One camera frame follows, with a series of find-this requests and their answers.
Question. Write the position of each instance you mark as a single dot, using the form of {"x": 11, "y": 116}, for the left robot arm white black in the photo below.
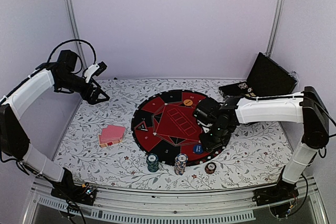
{"x": 16, "y": 110}

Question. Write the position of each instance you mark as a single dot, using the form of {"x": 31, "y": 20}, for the right aluminium frame post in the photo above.
{"x": 274, "y": 28}

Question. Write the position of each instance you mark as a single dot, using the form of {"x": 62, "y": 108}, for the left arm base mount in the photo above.
{"x": 83, "y": 194}

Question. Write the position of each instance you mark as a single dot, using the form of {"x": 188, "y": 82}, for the round red black poker mat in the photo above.
{"x": 172, "y": 129}

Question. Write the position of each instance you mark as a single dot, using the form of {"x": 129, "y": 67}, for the orange round dealer button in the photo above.
{"x": 188, "y": 102}

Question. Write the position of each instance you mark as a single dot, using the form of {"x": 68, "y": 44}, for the blue beige poker chip stack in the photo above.
{"x": 180, "y": 163}

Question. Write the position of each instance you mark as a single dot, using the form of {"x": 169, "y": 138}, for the blue small blind button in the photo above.
{"x": 197, "y": 149}

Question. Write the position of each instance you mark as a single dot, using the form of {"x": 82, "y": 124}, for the front aluminium rail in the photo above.
{"x": 123, "y": 205}

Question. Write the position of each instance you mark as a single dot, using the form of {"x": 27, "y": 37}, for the left aluminium frame post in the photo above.
{"x": 74, "y": 30}

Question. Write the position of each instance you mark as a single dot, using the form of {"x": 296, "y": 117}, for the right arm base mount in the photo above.
{"x": 285, "y": 198}

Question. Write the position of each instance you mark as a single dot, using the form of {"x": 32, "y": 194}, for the red playing card deck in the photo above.
{"x": 111, "y": 135}

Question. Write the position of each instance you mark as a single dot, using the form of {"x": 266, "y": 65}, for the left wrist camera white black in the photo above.
{"x": 94, "y": 70}

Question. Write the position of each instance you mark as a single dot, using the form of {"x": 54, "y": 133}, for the red brown poker chip stack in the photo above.
{"x": 210, "y": 168}

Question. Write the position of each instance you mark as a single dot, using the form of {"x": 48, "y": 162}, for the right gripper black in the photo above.
{"x": 208, "y": 145}

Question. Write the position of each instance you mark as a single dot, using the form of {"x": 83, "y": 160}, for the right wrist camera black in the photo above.
{"x": 206, "y": 111}

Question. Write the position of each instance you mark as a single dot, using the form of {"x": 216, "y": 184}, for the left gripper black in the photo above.
{"x": 92, "y": 99}

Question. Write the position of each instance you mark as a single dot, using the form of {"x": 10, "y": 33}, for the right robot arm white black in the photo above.
{"x": 303, "y": 107}

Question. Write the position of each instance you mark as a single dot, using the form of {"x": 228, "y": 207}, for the black poker set case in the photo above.
{"x": 266, "y": 78}

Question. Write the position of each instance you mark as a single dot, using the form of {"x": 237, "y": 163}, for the aluminium frame post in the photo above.
{"x": 74, "y": 30}
{"x": 274, "y": 28}

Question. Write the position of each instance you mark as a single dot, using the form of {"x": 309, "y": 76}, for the green poker chip stack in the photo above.
{"x": 152, "y": 162}

